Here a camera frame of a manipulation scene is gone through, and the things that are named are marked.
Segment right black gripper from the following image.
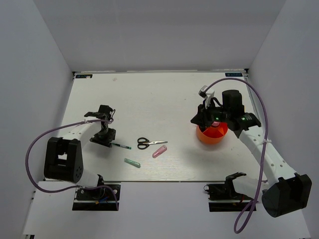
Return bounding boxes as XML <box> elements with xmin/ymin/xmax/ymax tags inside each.
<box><xmin>190</xmin><ymin>99</ymin><xmax>230</xmax><ymax>128</ymax></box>

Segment pink eraser roll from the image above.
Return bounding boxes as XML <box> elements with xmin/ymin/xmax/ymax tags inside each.
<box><xmin>211</xmin><ymin>121</ymin><xmax>221</xmax><ymax>127</ymax></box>

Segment orange round organizer container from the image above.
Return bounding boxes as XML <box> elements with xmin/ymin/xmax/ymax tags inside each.
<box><xmin>196</xmin><ymin>122</ymin><xmax>228</xmax><ymax>145</ymax></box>

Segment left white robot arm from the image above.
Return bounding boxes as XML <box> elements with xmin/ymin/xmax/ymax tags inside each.
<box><xmin>44</xmin><ymin>105</ymin><xmax>116</xmax><ymax>199</ymax></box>

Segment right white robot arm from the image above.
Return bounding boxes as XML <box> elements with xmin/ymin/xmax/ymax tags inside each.
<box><xmin>191</xmin><ymin>86</ymin><xmax>312</xmax><ymax>218</ymax></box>

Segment green pen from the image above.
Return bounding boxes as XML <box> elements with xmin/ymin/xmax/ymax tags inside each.
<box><xmin>111</xmin><ymin>143</ymin><xmax>132</xmax><ymax>150</ymax></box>

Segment right blue corner label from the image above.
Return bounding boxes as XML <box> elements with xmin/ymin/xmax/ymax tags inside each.
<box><xmin>225</xmin><ymin>72</ymin><xmax>243</xmax><ymax>78</ymax></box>

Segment blue corner label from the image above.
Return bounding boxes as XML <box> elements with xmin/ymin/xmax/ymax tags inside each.
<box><xmin>225</xmin><ymin>72</ymin><xmax>243</xmax><ymax>78</ymax></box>
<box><xmin>75</xmin><ymin>74</ymin><xmax>93</xmax><ymax>79</ymax></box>

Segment green translucent tube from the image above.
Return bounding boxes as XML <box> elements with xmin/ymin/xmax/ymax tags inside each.
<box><xmin>124</xmin><ymin>158</ymin><xmax>141</xmax><ymax>168</ymax></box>

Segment pink translucent tube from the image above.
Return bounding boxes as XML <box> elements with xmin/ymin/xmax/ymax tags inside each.
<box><xmin>152</xmin><ymin>145</ymin><xmax>167</xmax><ymax>158</ymax></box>

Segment left blue corner label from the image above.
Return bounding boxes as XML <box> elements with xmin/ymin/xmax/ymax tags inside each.
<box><xmin>75</xmin><ymin>74</ymin><xmax>93</xmax><ymax>79</ymax></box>

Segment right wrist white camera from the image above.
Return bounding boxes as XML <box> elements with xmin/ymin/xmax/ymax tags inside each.
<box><xmin>198</xmin><ymin>85</ymin><xmax>215</xmax><ymax>109</ymax></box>

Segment black handled scissors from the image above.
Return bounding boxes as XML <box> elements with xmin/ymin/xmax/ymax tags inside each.
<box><xmin>137</xmin><ymin>137</ymin><xmax>167</xmax><ymax>150</ymax></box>

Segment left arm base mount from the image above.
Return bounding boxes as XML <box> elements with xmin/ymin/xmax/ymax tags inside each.
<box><xmin>72</xmin><ymin>184</ymin><xmax>121</xmax><ymax>212</ymax></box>

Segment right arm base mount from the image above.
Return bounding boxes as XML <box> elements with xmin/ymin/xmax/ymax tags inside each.
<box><xmin>203</xmin><ymin>172</ymin><xmax>252</xmax><ymax>213</ymax></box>

